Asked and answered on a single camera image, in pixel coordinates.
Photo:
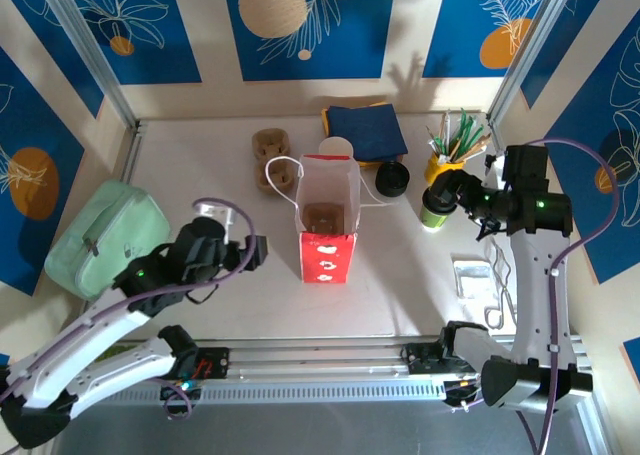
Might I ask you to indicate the yellow stirrer holder cup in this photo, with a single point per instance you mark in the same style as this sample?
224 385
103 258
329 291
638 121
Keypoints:
436 167

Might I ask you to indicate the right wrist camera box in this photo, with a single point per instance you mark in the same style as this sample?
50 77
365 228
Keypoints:
495 167

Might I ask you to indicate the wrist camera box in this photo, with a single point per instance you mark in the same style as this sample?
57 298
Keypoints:
495 167
228 222

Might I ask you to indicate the green plastic stirrer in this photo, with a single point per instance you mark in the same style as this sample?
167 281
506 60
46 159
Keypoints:
463 120
474 137
468 131

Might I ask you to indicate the thin wooden stirrer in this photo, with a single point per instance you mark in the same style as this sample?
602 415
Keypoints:
432 142

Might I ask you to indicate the green circuit board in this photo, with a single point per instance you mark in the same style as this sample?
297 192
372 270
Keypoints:
112 351

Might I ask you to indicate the white wrapped stirrer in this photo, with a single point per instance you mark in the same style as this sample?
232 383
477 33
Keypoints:
443 131

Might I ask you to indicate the dark blue napkins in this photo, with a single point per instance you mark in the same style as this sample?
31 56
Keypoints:
370 164

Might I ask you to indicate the white inside paper cup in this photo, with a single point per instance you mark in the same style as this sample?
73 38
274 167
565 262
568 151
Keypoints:
336 145

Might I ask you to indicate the blue paper napkin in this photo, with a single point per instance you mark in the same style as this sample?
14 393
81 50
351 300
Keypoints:
367 130

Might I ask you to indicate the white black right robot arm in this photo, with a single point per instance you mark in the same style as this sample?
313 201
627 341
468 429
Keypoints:
537 285

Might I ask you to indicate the beige wooden stirrer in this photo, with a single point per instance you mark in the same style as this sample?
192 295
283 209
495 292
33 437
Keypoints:
480 145

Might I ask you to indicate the grey metal panel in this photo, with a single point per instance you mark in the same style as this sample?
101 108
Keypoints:
325 430

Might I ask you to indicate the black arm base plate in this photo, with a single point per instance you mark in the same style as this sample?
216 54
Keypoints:
420 357
215 362

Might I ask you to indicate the green paper cup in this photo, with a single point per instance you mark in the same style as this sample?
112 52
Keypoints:
434 221

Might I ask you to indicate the stacked blue paper napkins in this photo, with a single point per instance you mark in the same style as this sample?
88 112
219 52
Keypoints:
404 151

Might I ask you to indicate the red white paper bag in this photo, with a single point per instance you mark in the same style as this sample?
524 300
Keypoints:
325 265

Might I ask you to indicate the mint green zip pouch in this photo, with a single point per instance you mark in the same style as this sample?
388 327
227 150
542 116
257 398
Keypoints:
100 235

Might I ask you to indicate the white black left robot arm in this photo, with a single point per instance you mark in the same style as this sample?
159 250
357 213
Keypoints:
75 345

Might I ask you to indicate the brown pulp cup carriers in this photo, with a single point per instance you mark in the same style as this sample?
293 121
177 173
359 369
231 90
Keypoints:
272 160

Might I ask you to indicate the black plastic cup lid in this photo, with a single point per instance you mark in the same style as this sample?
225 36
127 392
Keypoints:
432 201

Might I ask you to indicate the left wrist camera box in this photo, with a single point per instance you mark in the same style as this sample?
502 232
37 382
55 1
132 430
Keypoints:
228 222

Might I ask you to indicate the black controller board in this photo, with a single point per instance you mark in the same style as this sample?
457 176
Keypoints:
179 395
462 395

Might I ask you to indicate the aluminium cross rail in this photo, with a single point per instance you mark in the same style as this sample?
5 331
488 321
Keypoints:
325 355

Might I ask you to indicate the aluminium upright post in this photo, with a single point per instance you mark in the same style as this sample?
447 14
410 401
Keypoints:
85 40
530 40

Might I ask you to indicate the stacked black cup lids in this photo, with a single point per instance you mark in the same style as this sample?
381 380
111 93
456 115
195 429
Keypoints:
392 180

